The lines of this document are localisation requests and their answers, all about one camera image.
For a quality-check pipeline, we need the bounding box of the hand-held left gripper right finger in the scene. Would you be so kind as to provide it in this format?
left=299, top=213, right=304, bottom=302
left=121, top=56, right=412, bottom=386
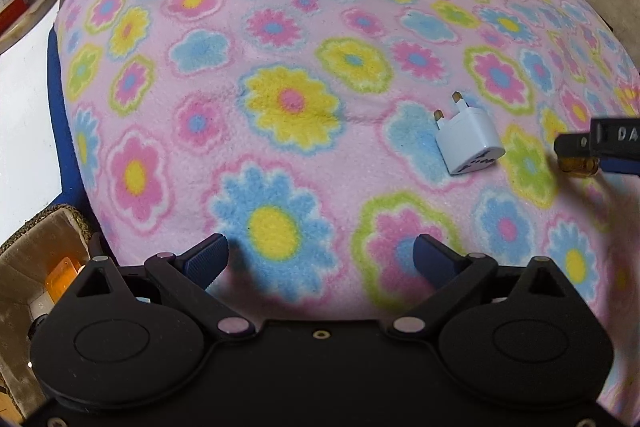
left=386, top=234, right=566, bottom=341

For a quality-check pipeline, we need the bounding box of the woven basket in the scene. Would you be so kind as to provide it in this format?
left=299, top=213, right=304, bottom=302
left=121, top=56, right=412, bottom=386
left=0, top=204, right=96, bottom=418

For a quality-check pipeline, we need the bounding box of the small white item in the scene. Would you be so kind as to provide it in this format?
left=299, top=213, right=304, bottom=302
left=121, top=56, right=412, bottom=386
left=29, top=298, right=55, bottom=324

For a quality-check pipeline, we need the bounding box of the blue mattress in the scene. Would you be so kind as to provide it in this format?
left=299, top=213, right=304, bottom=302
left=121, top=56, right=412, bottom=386
left=47, top=26, right=94, bottom=235

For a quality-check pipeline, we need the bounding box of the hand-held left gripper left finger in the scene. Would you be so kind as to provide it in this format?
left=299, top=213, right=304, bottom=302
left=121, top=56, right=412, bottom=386
left=75, top=233, right=257, bottom=341

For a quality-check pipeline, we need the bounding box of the amber glass bottle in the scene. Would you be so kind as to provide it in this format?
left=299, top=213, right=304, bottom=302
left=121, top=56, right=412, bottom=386
left=557, top=154, right=602, bottom=178

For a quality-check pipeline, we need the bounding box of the white plug adapter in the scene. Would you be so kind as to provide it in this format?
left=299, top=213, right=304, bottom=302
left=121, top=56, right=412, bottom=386
left=433, top=92, right=506, bottom=178

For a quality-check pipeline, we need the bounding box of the floral fleece blanket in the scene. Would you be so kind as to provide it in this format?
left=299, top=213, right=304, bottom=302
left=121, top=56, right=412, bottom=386
left=54, top=0, right=640, bottom=423

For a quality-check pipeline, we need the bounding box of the orange plastic item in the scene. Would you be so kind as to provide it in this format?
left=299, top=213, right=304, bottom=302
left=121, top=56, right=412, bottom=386
left=44, top=257, right=82, bottom=299

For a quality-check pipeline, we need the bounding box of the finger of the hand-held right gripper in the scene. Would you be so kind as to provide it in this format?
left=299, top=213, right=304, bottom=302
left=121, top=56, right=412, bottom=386
left=554, top=117, right=640, bottom=176

